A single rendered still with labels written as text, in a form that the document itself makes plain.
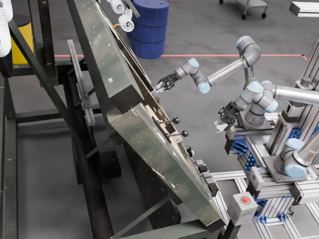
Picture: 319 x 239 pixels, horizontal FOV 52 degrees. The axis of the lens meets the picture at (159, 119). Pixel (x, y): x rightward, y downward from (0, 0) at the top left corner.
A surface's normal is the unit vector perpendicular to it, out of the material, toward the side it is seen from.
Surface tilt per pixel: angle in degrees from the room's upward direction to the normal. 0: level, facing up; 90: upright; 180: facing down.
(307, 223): 0
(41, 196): 0
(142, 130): 90
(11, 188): 0
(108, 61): 33
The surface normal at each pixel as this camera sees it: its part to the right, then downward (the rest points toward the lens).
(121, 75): -0.43, -0.57
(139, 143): 0.32, 0.63
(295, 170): -0.29, 0.68
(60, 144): 0.11, -0.77
